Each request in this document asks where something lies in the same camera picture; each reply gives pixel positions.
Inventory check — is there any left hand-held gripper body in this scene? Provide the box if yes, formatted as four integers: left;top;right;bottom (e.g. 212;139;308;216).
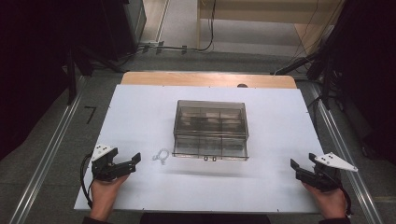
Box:
90;144;126;183

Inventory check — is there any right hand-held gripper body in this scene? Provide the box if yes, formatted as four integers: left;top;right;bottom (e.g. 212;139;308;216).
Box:
295;151;360;193

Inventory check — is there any small clear plastic piece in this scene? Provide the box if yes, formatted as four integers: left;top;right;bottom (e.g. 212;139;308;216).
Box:
151;147;171;166

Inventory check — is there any clear plastic drawer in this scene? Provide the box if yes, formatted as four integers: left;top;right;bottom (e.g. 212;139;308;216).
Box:
172;135;250;162

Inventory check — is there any clear plastic organizer box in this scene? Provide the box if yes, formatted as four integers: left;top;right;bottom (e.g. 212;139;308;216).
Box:
173;99;250;140

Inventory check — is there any person's right hand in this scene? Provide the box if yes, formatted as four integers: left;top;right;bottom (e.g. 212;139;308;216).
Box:
302;181;348;220

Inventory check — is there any person's left hand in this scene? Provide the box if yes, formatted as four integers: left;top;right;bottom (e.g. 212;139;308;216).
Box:
89;175;131;222

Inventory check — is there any white board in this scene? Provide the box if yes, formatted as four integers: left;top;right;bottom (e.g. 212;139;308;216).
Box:
73;84;326;215

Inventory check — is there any black metal stand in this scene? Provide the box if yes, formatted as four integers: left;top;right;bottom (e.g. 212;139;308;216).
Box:
62;43;125;105

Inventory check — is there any person's dark clothing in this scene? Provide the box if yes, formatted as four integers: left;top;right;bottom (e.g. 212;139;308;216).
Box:
139;212;273;224

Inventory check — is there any black tripod stand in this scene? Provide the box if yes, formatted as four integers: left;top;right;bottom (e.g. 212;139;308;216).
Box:
270;18;347;110

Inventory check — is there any dark curtain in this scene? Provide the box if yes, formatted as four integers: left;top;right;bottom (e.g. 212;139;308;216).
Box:
330;0;396;166
0;0;104;161

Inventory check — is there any black cabinet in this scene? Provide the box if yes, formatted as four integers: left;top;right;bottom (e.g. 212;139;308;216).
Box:
101;0;148;62

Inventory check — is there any light wooden shelf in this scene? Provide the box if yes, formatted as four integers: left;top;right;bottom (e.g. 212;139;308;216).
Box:
195;0;345;54

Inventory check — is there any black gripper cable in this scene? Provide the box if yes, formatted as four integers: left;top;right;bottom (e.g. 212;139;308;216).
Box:
79;151;95;210
330;174;353;217

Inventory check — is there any aluminium floor rail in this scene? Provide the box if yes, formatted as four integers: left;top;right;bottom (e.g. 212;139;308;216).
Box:
7;75;88;224
306;83;385;224

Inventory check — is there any black hanging cable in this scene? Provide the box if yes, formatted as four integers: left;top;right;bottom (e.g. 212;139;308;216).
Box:
136;0;218;54

